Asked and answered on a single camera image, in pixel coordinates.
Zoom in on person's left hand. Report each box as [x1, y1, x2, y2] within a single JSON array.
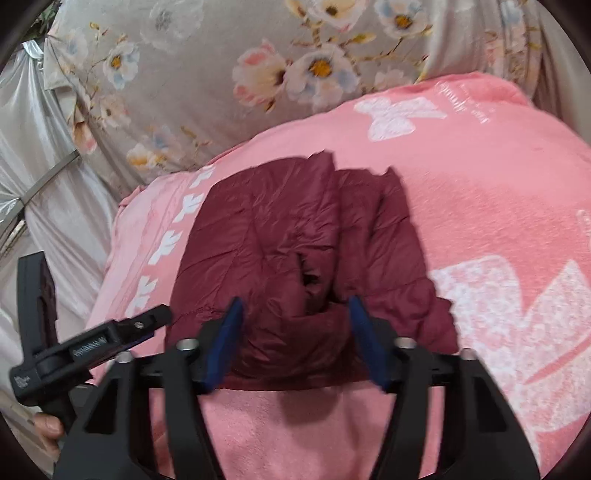
[[33, 413, 65, 461]]

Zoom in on silver satin curtain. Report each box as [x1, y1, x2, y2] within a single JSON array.
[[1, 40, 116, 476]]

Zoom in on pink fleece blanket white bows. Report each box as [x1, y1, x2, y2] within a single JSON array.
[[87, 73, 590, 474]]

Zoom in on beige fabric bed side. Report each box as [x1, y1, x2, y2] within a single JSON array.
[[534, 4, 591, 143]]

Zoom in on grey floral bed sheet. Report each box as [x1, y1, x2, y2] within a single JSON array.
[[43, 0, 542, 194]]

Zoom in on maroon quilted puffer jacket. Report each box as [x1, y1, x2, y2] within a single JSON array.
[[165, 152, 459, 391]]

